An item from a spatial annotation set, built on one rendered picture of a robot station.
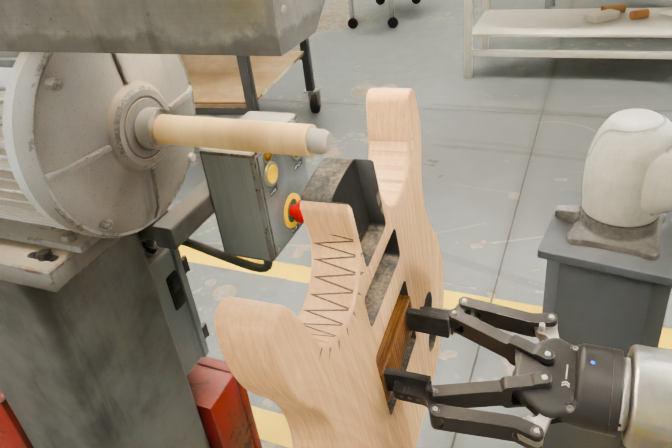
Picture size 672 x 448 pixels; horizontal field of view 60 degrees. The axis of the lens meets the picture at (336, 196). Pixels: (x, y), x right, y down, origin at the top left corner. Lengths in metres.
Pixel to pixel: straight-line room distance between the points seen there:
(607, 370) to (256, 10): 0.41
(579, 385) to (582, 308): 0.88
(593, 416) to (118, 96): 0.54
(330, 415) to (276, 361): 0.11
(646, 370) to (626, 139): 0.77
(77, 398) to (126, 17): 0.65
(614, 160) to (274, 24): 1.00
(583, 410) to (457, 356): 1.51
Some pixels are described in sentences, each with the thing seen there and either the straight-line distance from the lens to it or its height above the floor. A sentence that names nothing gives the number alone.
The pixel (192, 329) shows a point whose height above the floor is 0.74.
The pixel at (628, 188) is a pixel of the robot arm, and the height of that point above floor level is 0.85.
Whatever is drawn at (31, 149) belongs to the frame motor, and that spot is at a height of 1.28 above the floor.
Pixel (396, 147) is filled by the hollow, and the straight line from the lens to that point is 0.59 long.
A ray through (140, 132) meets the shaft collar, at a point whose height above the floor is 1.26.
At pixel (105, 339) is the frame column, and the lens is 0.95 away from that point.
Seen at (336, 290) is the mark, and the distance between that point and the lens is 0.49.
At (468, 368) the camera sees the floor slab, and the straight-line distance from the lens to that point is 2.03.
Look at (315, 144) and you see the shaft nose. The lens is 0.56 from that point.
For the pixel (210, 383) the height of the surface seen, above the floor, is 0.62.
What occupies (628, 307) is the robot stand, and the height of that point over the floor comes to 0.59.
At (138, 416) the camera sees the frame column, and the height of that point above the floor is 0.74.
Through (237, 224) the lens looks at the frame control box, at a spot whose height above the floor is 0.99.
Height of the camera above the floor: 1.49
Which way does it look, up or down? 30 degrees down
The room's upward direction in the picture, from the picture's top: 7 degrees counter-clockwise
